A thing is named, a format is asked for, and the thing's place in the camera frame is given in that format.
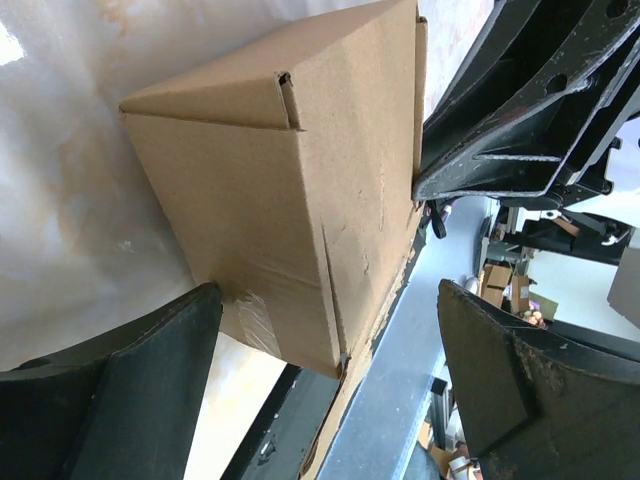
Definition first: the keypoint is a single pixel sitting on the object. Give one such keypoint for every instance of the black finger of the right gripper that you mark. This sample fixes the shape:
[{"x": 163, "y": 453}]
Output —
[{"x": 540, "y": 96}]

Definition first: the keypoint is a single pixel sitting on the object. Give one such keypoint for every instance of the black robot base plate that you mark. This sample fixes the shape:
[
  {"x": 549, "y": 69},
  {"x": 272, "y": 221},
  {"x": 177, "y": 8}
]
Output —
[{"x": 281, "y": 436}]

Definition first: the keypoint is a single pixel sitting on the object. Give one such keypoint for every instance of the brown cardboard paper box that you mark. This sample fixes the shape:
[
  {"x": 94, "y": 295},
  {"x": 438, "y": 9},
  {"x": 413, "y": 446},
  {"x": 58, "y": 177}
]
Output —
[{"x": 285, "y": 171}]

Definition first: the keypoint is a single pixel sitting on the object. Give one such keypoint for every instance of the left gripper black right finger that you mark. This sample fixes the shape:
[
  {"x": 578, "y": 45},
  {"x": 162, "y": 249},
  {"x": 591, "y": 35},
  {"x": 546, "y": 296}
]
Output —
[{"x": 535, "y": 404}]

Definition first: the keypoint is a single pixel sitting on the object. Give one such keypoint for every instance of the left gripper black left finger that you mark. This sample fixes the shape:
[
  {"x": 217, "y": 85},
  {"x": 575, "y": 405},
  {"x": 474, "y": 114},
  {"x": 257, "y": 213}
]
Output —
[{"x": 121, "y": 405}]

